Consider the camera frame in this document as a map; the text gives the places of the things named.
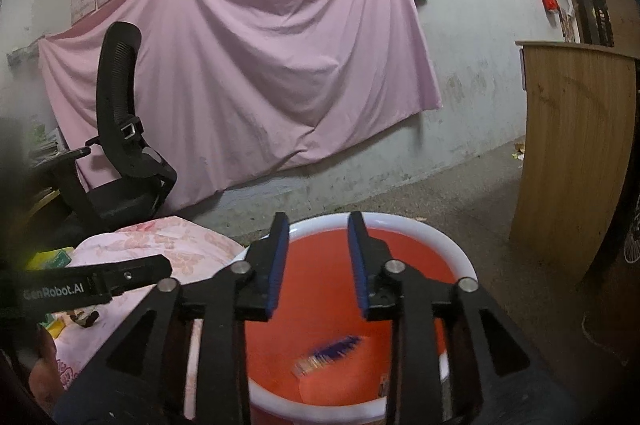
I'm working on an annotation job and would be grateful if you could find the blue snack wrapper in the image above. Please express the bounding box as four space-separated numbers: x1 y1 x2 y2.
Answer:
291 335 363 379

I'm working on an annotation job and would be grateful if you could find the wooden cabinet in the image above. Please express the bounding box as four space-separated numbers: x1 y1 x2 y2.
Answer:
510 41 639 281

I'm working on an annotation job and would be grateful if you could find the pink hanging sheet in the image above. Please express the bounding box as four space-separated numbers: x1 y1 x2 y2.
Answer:
38 0 442 211

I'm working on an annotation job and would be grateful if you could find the red plastic basin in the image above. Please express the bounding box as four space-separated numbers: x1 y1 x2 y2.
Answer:
183 210 478 425

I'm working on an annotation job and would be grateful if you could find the yellow wooden desk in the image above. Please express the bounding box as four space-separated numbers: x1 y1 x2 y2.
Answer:
26 125 91 223

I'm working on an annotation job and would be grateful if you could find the black office chair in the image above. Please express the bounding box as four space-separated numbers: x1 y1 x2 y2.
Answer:
36 21 177 246

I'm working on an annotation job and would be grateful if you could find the pink floral tablecloth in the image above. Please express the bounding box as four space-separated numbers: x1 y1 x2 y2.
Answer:
51 215 245 391

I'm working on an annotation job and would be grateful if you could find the person's left hand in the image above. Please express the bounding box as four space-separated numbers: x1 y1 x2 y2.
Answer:
28 327 64 415

